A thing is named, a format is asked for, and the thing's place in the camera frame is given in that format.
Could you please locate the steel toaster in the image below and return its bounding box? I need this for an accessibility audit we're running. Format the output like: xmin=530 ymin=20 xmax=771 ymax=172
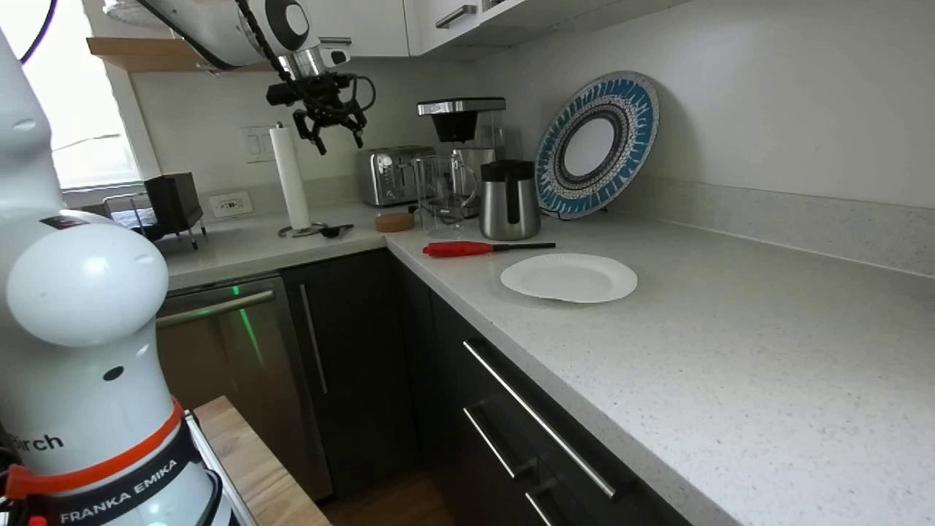
xmin=353 ymin=144 xmax=438 ymax=210

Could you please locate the bright window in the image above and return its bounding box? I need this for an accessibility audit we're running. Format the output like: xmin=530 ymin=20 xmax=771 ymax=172
xmin=19 ymin=0 xmax=159 ymax=189

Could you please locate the white paper towel roll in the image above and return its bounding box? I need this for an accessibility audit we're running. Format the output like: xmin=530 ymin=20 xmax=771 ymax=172
xmin=266 ymin=119 xmax=312 ymax=235

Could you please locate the dark door cabinet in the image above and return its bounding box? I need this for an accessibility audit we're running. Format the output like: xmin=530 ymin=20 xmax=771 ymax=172
xmin=277 ymin=246 xmax=425 ymax=500

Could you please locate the white wall outlet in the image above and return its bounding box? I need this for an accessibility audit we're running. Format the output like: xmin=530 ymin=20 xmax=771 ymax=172
xmin=209 ymin=189 xmax=254 ymax=220

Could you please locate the red handled screwdriver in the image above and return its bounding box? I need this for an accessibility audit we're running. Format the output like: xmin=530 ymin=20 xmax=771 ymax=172
xmin=422 ymin=236 xmax=559 ymax=261

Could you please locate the black steel coffee maker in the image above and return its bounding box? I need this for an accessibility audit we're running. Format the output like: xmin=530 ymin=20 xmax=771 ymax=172
xmin=415 ymin=94 xmax=513 ymax=229

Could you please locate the transparent glass jar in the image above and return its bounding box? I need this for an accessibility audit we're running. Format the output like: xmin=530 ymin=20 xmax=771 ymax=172
xmin=419 ymin=172 xmax=461 ymax=232

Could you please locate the steel cabinet door handle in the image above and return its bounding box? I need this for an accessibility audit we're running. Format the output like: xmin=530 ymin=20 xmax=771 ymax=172
xmin=298 ymin=280 xmax=334 ymax=397

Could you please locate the dark drawer cabinet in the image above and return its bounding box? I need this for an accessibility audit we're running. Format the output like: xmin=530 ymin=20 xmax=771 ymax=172
xmin=390 ymin=255 xmax=697 ymax=526

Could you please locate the short steel drawer handle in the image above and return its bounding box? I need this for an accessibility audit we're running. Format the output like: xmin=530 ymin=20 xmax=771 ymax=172
xmin=460 ymin=407 xmax=521 ymax=480
xmin=521 ymin=492 xmax=556 ymax=526

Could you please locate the blue patterned decorative plate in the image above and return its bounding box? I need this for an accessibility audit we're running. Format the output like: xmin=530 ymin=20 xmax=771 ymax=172
xmin=533 ymin=67 xmax=663 ymax=223

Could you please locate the steel front dishwasher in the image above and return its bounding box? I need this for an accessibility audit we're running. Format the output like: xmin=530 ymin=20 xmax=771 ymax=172
xmin=155 ymin=273 xmax=337 ymax=506

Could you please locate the steel cabinet bar handle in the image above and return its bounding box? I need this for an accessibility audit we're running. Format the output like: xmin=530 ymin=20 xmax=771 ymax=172
xmin=434 ymin=4 xmax=483 ymax=31

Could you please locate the wooden round board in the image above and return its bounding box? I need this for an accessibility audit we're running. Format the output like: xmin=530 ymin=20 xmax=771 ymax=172
xmin=372 ymin=207 xmax=422 ymax=236

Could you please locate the long steel drawer handle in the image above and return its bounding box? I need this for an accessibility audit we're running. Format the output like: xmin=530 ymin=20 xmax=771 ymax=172
xmin=460 ymin=340 xmax=619 ymax=500

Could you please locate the steel thermal carafe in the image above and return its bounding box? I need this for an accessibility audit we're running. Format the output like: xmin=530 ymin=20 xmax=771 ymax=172
xmin=476 ymin=157 xmax=545 ymax=243

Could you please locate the wooden robot table top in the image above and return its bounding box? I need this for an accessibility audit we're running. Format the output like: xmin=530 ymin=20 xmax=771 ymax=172
xmin=188 ymin=392 xmax=334 ymax=526

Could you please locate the wooden wall shelf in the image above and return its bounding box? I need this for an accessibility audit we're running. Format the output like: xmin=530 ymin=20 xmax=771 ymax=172
xmin=85 ymin=34 xmax=213 ymax=75

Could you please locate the braided black robot cable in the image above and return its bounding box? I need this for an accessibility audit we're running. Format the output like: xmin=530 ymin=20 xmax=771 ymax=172
xmin=232 ymin=0 xmax=301 ymax=86

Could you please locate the steel dishwasher handle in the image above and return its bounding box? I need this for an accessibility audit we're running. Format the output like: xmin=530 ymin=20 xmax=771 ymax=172
xmin=155 ymin=287 xmax=277 ymax=327

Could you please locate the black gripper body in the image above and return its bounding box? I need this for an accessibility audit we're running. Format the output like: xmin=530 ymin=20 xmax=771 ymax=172
xmin=291 ymin=75 xmax=364 ymax=126

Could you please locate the white wall switch plate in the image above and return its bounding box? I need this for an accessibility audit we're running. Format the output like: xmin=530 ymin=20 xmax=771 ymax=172
xmin=239 ymin=126 xmax=280 ymax=167

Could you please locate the white upper cabinet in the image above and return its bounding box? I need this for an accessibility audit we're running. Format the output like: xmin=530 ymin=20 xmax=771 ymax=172
xmin=403 ymin=0 xmax=685 ymax=58

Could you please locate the white paper plate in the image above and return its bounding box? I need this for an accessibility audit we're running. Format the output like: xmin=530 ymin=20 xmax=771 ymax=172
xmin=498 ymin=252 xmax=643 ymax=311

